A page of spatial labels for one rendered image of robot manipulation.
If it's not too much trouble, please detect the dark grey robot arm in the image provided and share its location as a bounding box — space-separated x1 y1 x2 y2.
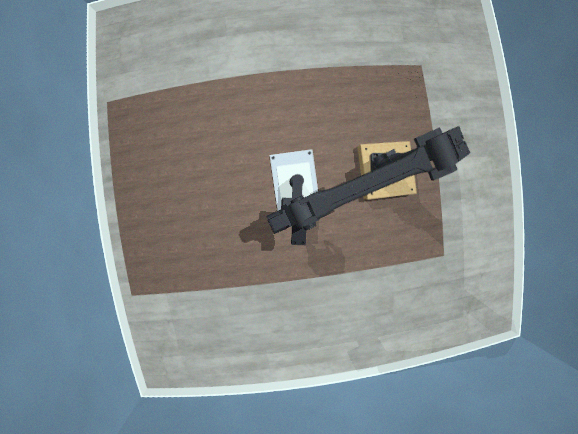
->
266 126 470 245

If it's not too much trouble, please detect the white rectangular mounting plate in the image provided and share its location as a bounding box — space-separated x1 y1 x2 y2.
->
270 150 318 210

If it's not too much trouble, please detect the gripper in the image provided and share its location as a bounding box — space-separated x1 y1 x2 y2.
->
281 198 295 209

